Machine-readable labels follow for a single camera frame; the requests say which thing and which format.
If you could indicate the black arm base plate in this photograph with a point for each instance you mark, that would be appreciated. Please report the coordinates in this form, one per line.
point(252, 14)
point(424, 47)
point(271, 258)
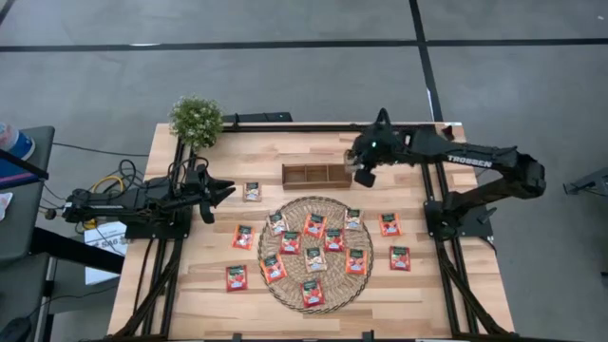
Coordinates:
point(157, 231)
point(470, 226)

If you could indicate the black rounded object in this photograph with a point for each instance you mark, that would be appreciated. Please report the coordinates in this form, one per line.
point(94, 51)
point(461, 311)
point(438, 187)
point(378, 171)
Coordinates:
point(14, 330)

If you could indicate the white printed paper sheet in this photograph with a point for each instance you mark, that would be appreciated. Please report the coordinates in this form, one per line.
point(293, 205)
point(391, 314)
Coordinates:
point(102, 235)

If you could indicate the grey cabinet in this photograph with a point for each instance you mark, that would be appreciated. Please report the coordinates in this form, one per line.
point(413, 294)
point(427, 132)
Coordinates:
point(21, 285)

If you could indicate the round woven straw placemat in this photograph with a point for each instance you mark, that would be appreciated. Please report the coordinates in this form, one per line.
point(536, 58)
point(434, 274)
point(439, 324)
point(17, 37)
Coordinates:
point(332, 281)

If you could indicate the small white paper scrap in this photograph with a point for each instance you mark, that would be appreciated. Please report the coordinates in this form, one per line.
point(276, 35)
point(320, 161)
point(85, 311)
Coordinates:
point(4, 204)

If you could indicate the black beam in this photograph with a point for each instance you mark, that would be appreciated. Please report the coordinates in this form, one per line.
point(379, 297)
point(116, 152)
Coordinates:
point(76, 249)

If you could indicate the black plug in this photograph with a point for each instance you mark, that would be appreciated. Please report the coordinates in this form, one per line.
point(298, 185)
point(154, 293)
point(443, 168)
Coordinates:
point(50, 214)

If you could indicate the blue flat box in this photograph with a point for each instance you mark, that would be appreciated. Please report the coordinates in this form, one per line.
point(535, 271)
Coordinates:
point(12, 172)

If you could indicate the small potted green plant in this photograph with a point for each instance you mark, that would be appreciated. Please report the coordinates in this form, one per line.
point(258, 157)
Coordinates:
point(196, 121)

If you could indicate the grey side table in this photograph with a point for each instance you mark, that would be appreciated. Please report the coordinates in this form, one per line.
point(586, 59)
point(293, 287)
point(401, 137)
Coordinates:
point(24, 228)

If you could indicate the grey metal stand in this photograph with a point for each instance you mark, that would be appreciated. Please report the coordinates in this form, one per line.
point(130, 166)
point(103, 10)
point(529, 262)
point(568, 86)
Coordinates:
point(589, 183)

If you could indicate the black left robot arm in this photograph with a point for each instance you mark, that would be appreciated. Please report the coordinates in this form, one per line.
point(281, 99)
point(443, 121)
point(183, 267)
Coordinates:
point(119, 203)

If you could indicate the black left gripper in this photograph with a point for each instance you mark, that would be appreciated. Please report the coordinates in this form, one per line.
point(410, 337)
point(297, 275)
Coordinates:
point(197, 184)

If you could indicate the black rod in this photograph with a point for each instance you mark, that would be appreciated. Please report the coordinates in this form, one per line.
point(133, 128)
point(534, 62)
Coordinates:
point(24, 164)

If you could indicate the blue and white bottle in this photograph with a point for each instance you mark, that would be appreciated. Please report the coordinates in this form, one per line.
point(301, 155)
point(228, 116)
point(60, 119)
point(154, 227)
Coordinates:
point(16, 142)

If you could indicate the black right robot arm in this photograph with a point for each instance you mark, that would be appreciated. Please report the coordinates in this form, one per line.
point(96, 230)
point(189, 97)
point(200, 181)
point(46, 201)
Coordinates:
point(475, 160)

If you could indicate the brown wooden compartment box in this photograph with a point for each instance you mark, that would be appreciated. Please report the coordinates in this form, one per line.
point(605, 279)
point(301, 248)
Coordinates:
point(317, 185)

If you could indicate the small dark clamp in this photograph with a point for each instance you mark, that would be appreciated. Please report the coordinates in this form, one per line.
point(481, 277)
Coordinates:
point(448, 133)

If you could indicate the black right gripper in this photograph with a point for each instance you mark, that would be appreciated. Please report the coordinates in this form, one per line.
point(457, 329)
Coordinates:
point(382, 145)

